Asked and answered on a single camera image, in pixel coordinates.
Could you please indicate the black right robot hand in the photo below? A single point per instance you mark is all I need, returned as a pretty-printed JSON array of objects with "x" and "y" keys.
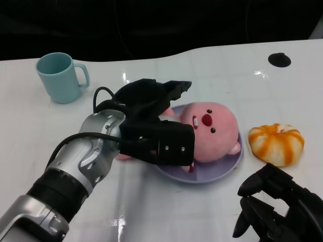
[{"x": 290, "y": 206}]

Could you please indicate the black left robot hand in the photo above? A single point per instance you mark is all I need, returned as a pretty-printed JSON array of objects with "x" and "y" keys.
[{"x": 146, "y": 100}]

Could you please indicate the pink plush doll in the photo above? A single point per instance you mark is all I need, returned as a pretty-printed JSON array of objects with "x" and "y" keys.
[{"x": 214, "y": 136}]

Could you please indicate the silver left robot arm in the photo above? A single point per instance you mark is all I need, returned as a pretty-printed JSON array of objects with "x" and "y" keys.
[{"x": 75, "y": 156}]

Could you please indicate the lavender plate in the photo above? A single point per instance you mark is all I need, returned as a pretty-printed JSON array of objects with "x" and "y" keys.
[{"x": 214, "y": 171}]

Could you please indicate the orange striped bun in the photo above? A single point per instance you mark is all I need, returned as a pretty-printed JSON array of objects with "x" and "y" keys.
[{"x": 275, "y": 143}]

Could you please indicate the black backdrop cloth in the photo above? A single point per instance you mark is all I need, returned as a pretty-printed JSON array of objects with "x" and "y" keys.
[{"x": 151, "y": 25}]

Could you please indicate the teal mug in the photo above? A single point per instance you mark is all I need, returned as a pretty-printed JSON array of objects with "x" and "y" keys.
[{"x": 60, "y": 80}]

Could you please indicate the black table grommet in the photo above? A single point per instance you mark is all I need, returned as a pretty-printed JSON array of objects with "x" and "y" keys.
[{"x": 278, "y": 60}]

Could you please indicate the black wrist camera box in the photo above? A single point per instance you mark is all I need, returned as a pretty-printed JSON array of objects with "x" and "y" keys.
[{"x": 171, "y": 141}]

